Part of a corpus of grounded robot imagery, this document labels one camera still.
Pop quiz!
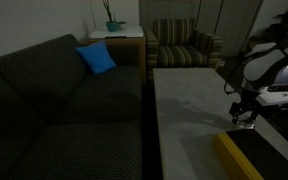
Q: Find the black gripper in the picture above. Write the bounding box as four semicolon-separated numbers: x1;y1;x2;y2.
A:
229;90;260;124

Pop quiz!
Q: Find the silver round metal weight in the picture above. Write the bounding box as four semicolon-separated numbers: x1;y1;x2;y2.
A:
238;117;255;129

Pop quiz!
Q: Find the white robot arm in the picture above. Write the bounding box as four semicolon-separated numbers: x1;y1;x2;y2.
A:
229;35;288;129

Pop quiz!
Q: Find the black yellow-spined top book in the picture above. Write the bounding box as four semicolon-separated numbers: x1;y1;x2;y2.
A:
213;130;288;180

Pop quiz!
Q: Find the grey marble coffee table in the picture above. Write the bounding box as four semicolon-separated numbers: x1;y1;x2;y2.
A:
153;68;288;180

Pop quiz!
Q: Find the striped armchair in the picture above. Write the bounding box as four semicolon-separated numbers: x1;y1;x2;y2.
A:
144;18;223;87

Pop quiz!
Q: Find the wooden side table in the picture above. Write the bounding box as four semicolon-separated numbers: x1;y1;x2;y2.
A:
82;26;146;86

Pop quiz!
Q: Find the teal plant pot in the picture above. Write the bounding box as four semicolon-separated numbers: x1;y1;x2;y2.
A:
106;21;119;32

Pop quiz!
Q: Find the blue cushion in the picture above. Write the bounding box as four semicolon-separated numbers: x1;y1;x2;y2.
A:
76;41;116;74

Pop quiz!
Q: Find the dark grey fabric sofa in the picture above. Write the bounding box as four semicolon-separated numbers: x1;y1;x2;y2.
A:
0;34;143;180

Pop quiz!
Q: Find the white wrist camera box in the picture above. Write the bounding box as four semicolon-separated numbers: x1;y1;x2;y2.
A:
256;91;288;106

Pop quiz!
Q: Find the black camera cable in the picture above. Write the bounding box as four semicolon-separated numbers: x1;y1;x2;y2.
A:
223;54;255;96

